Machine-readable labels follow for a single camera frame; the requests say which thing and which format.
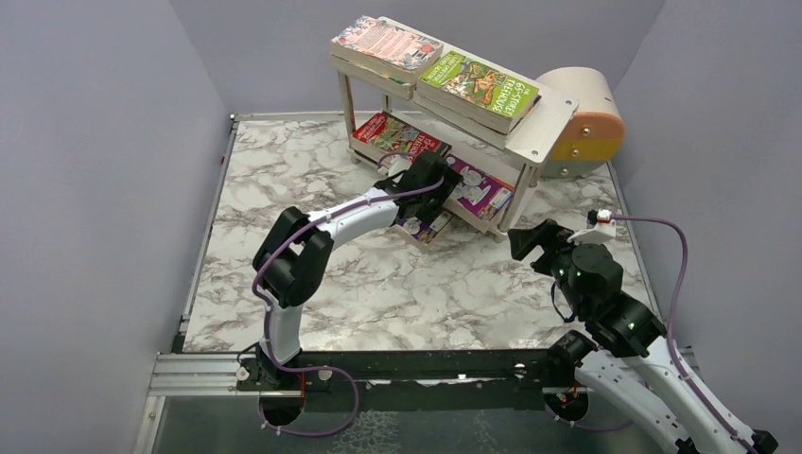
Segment white two-tier shelf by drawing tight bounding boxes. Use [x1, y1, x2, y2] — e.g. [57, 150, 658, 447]
[330, 16, 580, 244]

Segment red bottom books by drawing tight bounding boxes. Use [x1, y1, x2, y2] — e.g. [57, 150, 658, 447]
[445, 154, 513, 221]

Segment red 13-storey treehouse book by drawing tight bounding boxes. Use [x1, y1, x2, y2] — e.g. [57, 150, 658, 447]
[349, 112, 451, 162]

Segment purple cartoon book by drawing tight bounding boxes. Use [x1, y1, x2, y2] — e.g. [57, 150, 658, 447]
[392, 211, 454, 252]

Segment green 65-storey treehouse book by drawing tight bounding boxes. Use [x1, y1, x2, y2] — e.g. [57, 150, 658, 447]
[416, 51, 541, 135]

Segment pink floral book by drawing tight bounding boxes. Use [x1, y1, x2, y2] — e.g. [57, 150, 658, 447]
[330, 15, 444, 83]

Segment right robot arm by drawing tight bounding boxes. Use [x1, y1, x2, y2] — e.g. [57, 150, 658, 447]
[508, 210, 778, 453]

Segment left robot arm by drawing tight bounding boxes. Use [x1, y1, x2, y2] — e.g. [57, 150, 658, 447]
[252, 151, 462, 380]

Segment round wooden drawer box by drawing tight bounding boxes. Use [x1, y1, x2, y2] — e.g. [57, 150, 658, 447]
[536, 66, 626, 179]

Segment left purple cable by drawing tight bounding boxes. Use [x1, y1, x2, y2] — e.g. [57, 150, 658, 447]
[250, 149, 446, 439]

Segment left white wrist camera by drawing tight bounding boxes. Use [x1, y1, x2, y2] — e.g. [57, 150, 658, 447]
[386, 155, 412, 177]

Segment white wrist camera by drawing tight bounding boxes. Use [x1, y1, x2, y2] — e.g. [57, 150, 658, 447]
[386, 155, 412, 177]
[567, 209, 617, 245]

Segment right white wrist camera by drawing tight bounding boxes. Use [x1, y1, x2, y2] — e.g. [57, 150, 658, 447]
[567, 209, 617, 245]

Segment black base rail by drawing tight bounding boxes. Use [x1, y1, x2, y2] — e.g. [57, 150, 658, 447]
[168, 347, 610, 415]

